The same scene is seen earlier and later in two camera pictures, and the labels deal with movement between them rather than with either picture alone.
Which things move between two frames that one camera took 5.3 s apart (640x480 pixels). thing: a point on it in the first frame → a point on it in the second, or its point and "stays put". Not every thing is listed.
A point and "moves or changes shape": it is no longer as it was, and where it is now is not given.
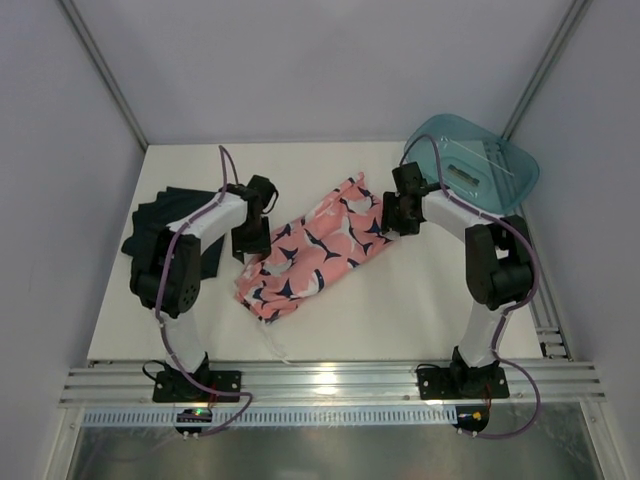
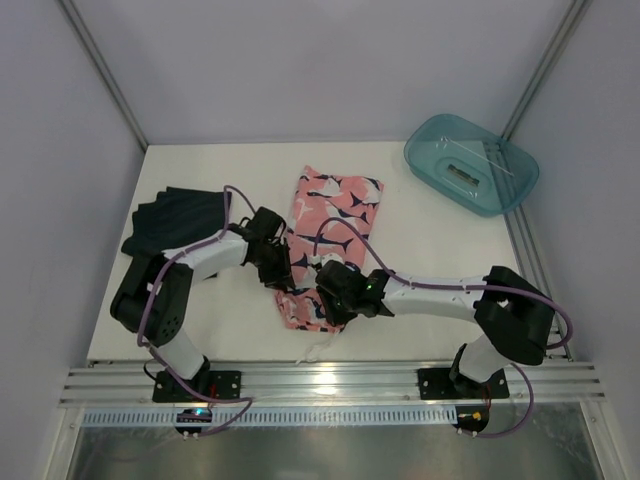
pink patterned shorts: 311,251 moves or changes shape
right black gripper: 398,214 → 333,307
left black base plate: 176,386 stays put
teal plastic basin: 479,167 stays put
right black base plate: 462,383 stays put
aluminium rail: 554,384 stays put
